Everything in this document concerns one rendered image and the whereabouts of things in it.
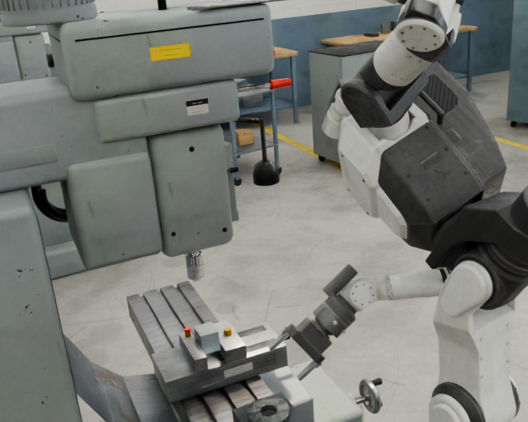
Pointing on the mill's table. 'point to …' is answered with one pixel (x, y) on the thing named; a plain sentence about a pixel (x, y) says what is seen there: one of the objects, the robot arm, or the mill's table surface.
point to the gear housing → (166, 110)
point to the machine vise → (215, 363)
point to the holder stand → (268, 410)
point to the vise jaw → (234, 343)
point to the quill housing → (191, 189)
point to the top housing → (161, 48)
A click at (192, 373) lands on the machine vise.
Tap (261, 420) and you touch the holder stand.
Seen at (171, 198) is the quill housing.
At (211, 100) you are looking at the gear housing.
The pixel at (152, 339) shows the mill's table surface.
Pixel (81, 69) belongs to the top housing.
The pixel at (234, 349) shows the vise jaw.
